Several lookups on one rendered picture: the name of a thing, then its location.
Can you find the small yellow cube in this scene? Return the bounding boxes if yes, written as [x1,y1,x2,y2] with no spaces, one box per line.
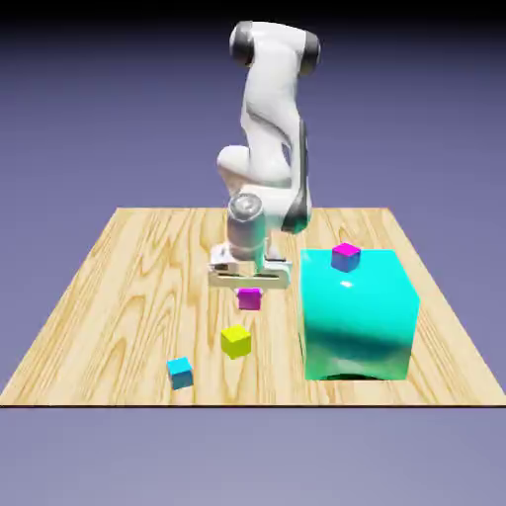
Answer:
[219,324,253,361]

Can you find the small cyan cube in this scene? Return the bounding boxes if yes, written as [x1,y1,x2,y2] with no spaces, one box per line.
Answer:
[166,356,195,391]

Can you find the small magenta cube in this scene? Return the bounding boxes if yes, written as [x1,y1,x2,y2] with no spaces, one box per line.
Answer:
[330,242,362,274]
[235,287,264,312]

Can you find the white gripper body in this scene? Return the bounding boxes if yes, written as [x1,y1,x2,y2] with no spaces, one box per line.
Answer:
[208,244,295,290]

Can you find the large cyan box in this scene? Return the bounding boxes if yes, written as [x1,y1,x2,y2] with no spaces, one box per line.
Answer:
[298,247,421,382]

